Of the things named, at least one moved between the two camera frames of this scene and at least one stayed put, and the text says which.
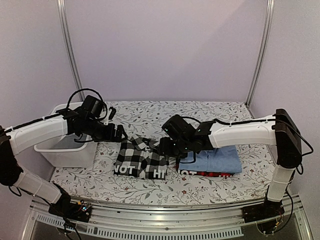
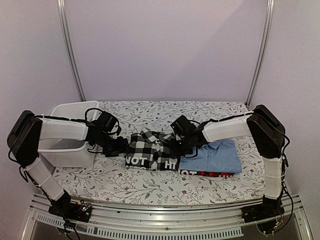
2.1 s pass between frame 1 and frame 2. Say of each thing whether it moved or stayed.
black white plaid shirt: moved
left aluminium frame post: stayed
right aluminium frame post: stayed
